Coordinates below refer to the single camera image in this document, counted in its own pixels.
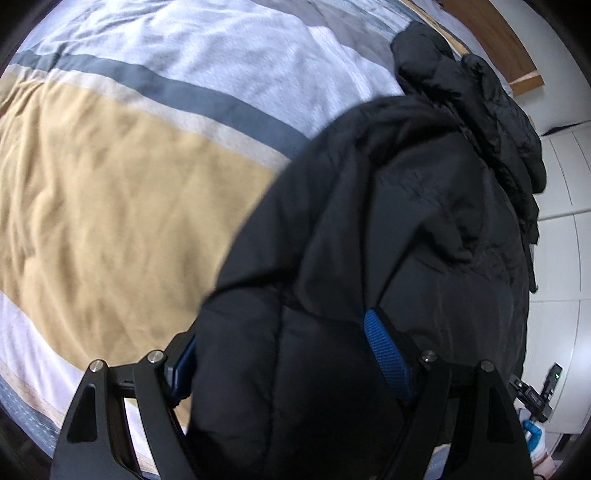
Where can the wooden headboard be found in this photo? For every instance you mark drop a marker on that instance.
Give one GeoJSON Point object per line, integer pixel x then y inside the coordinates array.
{"type": "Point", "coordinates": [498, 41]}

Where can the light blue white object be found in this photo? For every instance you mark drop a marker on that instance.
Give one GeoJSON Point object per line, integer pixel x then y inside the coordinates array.
{"type": "Point", "coordinates": [535, 436]}

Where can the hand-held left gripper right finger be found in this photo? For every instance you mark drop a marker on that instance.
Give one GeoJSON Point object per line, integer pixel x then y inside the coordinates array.
{"type": "Point", "coordinates": [388, 355]}

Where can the white wardrobe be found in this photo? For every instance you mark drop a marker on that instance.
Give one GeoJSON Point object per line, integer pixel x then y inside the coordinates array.
{"type": "Point", "coordinates": [563, 230]}

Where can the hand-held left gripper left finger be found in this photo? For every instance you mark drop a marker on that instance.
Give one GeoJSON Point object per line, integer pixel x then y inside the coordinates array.
{"type": "Point", "coordinates": [184, 369]}

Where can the black puffer coat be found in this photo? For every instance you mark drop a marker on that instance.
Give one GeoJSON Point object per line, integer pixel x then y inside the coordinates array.
{"type": "Point", "coordinates": [369, 207]}

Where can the striped bed duvet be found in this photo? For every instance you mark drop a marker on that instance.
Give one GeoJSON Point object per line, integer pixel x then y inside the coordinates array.
{"type": "Point", "coordinates": [115, 184]}

